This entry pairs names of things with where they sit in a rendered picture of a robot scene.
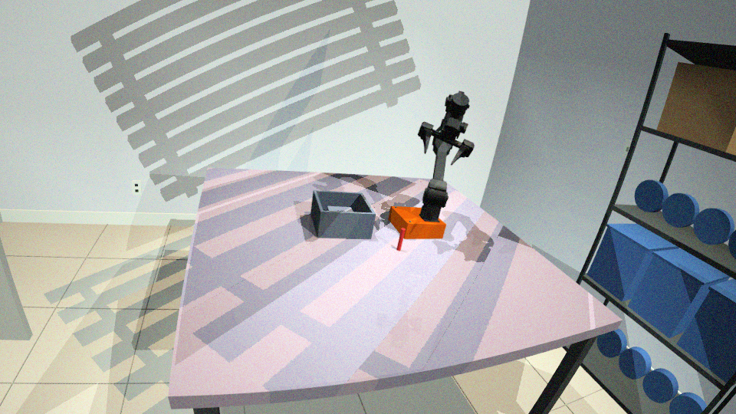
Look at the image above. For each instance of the dark red peg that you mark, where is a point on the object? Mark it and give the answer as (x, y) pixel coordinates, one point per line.
(401, 239)

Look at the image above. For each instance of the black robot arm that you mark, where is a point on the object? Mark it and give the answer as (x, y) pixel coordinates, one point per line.
(435, 195)

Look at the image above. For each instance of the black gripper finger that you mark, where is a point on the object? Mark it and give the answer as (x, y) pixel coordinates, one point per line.
(462, 151)
(426, 134)

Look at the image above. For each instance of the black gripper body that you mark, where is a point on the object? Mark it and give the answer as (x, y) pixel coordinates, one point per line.
(447, 136)

